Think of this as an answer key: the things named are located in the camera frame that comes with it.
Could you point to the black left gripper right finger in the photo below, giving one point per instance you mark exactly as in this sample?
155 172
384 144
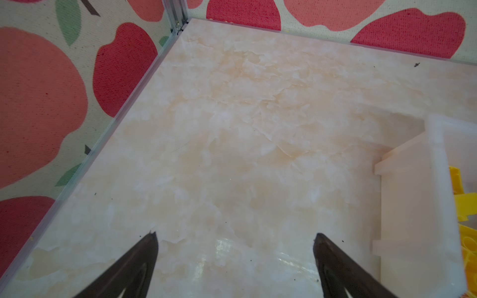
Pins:
341 276

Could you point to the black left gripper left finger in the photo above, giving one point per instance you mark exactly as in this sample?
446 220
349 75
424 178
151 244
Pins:
130 275

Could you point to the white bin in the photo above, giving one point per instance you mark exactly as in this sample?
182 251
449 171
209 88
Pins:
420 240

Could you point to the yellow round printed brick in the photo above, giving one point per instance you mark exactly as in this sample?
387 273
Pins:
468 240

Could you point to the yellow curved brick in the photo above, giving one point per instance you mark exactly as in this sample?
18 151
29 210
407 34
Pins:
466 203

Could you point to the left aluminium corner post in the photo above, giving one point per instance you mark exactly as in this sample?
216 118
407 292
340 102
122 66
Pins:
177 14

